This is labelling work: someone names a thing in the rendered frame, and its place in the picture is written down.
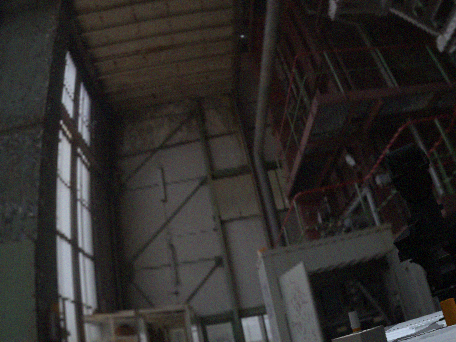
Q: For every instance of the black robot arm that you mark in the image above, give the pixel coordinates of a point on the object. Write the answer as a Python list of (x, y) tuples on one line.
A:
[(413, 181)]

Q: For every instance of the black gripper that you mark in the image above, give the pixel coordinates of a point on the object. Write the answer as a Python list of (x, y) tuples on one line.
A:
[(422, 256)]

